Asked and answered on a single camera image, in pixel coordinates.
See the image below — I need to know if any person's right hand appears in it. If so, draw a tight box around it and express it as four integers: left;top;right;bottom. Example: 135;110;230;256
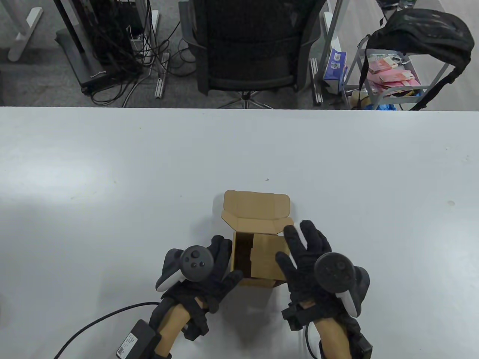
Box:
276;220;350;319

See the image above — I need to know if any person's left hand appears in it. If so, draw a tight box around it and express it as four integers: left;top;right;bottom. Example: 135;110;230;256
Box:
165;235;244;313

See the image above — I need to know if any small brown mailer box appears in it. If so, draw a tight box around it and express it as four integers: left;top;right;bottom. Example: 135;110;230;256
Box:
221;190;295;288

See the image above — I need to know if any person's left forearm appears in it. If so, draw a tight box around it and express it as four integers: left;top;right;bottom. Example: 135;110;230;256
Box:
155;303;196;356

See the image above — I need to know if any person's right forearm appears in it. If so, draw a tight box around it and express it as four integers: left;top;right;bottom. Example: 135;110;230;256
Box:
314;318;360;359

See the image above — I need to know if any blue and white box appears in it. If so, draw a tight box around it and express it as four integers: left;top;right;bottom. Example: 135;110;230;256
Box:
323;49;348;94

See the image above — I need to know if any dark grey right hand controller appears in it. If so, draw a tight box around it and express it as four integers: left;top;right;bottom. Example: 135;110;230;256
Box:
314;253;370;317

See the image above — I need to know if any dark grey hand controller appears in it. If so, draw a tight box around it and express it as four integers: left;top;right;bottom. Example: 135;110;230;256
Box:
156;246;214;292
314;253;370;317

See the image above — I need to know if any dark grey left hand controller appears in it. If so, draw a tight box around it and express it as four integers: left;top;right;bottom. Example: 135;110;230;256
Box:
156;246;214;292

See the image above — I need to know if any tan bag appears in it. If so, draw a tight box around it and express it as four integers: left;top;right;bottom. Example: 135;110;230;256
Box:
349;90;375;110

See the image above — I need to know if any grey metal cart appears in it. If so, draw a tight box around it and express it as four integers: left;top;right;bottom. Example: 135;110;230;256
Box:
342;36;451;111

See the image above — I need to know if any stack of pink packets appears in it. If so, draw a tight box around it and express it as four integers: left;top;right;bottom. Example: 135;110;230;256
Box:
367;55;420;89

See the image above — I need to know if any black mesh office chair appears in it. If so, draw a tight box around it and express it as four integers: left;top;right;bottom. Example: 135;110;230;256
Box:
178;0;328;110

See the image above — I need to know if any grey desk leg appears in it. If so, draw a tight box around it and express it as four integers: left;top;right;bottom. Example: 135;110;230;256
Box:
318;0;345;75

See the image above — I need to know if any grey monitor stand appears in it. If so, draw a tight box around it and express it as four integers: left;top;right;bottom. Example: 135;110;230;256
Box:
54;0;109;94

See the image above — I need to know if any black backpack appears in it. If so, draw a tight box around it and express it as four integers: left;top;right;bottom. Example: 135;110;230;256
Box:
359;8;475;111

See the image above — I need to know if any black computer tower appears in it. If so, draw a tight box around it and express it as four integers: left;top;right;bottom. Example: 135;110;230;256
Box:
88;0;144;71

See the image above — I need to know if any white desk leg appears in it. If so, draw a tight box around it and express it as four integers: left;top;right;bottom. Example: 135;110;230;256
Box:
7;0;43;62

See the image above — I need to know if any thin looped cable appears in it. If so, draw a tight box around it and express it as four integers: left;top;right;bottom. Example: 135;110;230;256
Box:
304;323;322;359

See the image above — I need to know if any black cable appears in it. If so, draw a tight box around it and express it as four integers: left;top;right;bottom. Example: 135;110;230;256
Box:
54;302;161;359

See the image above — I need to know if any black strapped wrist camera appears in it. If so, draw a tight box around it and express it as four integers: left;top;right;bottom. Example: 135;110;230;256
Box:
318;325;373;359

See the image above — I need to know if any aluminium rail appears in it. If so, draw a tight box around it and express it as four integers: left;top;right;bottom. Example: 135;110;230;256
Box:
309;58;324;105
155;52;170;99

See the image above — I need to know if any tangle of black cables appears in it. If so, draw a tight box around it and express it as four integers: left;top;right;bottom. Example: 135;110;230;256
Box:
90;0;201;106

